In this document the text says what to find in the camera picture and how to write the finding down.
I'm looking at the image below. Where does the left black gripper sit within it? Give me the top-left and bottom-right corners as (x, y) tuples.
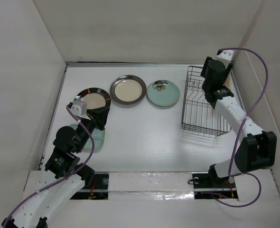
(75, 105), (110, 152)

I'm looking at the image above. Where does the cream bird branch plate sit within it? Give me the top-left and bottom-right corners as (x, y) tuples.
(224, 71), (232, 90)

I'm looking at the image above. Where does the striped rim cream plate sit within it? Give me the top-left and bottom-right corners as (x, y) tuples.
(74, 87), (111, 109)

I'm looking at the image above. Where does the pale green square plate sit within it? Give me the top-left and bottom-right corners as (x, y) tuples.
(69, 123), (105, 153)

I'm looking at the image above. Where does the brown rim cream plate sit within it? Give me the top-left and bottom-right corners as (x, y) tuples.
(110, 75), (147, 105)

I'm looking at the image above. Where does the teal flower plate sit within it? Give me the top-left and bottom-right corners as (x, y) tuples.
(147, 80), (180, 107)

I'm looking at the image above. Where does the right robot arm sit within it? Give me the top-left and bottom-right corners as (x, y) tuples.
(201, 57), (277, 187)

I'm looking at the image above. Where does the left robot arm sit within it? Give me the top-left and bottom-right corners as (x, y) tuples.
(2, 103), (110, 228)

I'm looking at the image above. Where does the white foil tape strip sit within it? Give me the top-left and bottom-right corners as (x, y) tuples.
(108, 172), (195, 200)

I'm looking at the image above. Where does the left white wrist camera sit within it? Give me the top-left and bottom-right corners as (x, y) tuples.
(69, 101), (87, 117)

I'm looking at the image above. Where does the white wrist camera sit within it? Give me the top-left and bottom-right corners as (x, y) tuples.
(216, 49), (234, 62)
(69, 101), (87, 117)

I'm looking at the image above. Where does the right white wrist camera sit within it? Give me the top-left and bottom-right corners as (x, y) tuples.
(216, 49), (234, 62)

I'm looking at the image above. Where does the dark wire dish rack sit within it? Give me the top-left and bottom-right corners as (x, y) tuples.
(181, 66), (231, 137)

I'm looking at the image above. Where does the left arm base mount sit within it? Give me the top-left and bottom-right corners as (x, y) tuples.
(71, 172), (109, 200)

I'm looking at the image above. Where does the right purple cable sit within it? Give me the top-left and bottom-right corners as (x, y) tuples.
(219, 47), (271, 208)

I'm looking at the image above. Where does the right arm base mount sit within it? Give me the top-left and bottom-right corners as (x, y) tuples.
(187, 165), (238, 199)

